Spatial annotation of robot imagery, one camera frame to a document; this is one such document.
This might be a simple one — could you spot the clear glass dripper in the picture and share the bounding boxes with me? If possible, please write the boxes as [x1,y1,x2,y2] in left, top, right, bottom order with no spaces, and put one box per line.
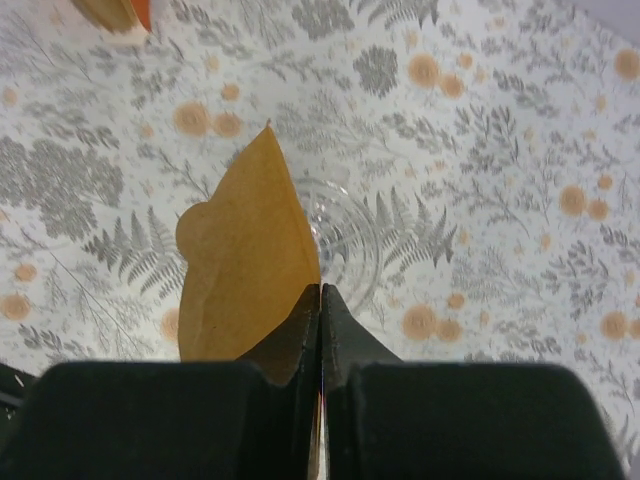
[294,177,382,315]

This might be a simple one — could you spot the brown paper coffee filter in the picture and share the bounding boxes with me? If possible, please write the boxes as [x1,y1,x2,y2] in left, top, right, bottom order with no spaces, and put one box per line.
[176,127,320,385]

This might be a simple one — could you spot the floral tablecloth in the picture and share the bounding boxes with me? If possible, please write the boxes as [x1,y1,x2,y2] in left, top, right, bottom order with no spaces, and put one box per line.
[1,1,639,459]

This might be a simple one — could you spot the brown coffee filter stack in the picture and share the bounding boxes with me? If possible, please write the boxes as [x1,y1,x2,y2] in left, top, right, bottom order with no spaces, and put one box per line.
[71,0,151,47]

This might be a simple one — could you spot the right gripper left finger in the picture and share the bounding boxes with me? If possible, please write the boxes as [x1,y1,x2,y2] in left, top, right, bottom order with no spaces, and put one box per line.
[19,285,320,479]

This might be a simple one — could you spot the glass of orange liquid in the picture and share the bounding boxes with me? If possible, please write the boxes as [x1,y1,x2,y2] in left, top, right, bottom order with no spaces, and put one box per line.
[131,0,151,32]

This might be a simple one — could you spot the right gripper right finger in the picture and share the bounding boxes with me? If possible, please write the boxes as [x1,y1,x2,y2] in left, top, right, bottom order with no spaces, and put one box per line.
[320,285,624,479]

